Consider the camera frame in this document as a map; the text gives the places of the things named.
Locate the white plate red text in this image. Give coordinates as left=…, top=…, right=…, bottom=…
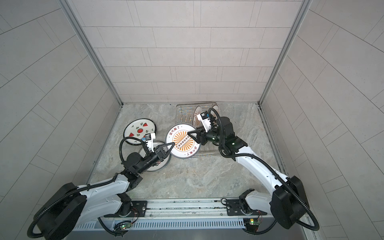
left=139, top=141, right=171, bottom=172

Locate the white plate orange sunburst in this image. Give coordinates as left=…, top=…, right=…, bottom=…
left=166, top=124, right=201, bottom=159

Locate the white blue-rim watermelon plate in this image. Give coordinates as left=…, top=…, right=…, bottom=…
left=123, top=119, right=157, bottom=139

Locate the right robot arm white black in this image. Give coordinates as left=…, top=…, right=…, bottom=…
left=186, top=113, right=320, bottom=231

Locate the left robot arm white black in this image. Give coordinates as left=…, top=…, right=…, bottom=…
left=27, top=140, right=175, bottom=240

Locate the white plate orange rear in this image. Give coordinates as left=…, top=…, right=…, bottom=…
left=211, top=105, right=220, bottom=118

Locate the left circuit board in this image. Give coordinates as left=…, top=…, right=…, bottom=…
left=114, top=221, right=133, bottom=232

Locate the circuit board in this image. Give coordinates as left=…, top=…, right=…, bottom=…
left=114, top=221, right=133, bottom=232
left=243, top=219, right=261, bottom=233

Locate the right circuit board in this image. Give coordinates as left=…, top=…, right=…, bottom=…
left=243, top=219, right=261, bottom=233

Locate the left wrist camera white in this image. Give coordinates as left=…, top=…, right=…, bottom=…
left=142, top=133, right=156, bottom=152

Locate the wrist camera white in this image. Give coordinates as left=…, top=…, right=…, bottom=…
left=142, top=133, right=156, bottom=152
left=199, top=111, right=212, bottom=132

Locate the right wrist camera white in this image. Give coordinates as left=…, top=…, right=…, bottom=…
left=199, top=111, right=212, bottom=132

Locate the steel wire dish rack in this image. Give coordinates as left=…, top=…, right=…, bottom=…
left=175, top=102, right=223, bottom=159

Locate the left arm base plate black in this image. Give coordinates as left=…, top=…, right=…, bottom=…
left=114, top=201, right=148, bottom=218

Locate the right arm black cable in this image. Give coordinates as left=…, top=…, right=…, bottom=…
left=207, top=107, right=321, bottom=235

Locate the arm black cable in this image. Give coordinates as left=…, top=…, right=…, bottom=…
left=26, top=136, right=151, bottom=240
left=207, top=107, right=321, bottom=235

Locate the aluminium mounting rail frame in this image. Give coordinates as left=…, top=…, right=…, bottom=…
left=71, top=196, right=313, bottom=232

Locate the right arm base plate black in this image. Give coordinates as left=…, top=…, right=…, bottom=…
left=222, top=199, right=259, bottom=216

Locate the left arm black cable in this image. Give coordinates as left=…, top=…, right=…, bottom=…
left=26, top=136, right=151, bottom=240

